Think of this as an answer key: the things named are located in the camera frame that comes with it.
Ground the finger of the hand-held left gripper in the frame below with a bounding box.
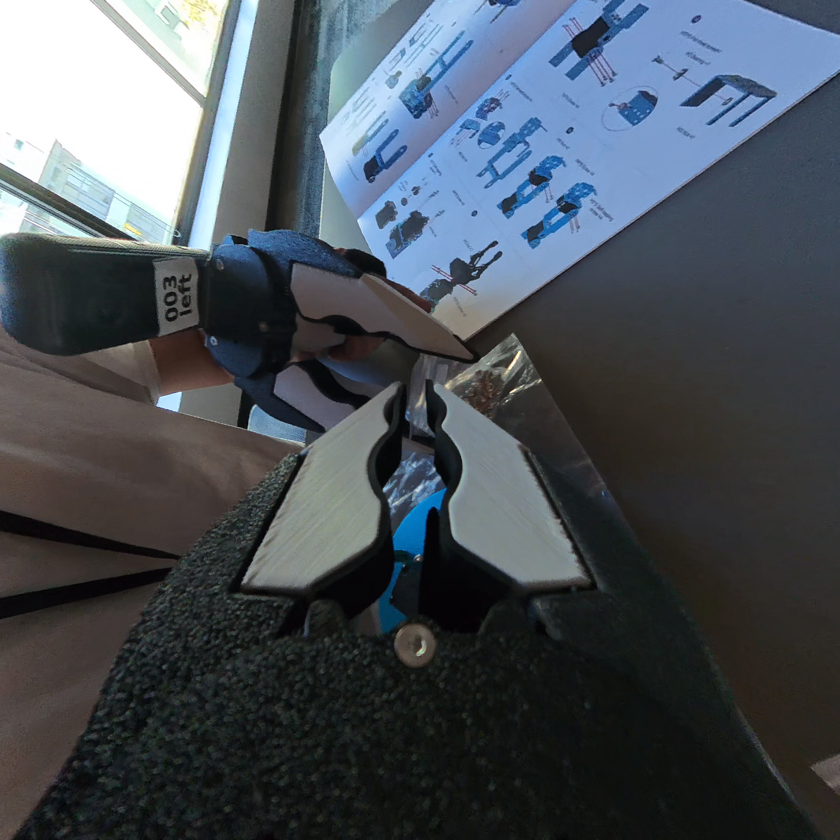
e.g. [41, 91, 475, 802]
[289, 264, 476, 364]
[271, 364, 389, 434]

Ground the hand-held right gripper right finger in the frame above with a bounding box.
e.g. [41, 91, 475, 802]
[427, 381, 595, 595]

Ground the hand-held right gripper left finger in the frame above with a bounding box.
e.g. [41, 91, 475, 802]
[239, 382, 406, 597]

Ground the blue round base assembly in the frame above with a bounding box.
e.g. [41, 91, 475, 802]
[384, 489, 450, 621]

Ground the clear packet of silver screws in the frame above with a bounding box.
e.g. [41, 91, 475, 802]
[403, 361, 529, 454]

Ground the instruction manual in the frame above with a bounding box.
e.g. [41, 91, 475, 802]
[319, 0, 840, 341]

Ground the grey desk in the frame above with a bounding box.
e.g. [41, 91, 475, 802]
[322, 0, 840, 788]

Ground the person's left hand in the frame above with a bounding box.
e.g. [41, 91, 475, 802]
[154, 328, 396, 398]

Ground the large clear plastic bag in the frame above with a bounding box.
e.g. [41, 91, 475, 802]
[384, 333, 631, 526]

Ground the person's light garment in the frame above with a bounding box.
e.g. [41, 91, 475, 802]
[0, 328, 309, 840]

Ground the bright window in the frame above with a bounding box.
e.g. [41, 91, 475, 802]
[0, 0, 244, 240]

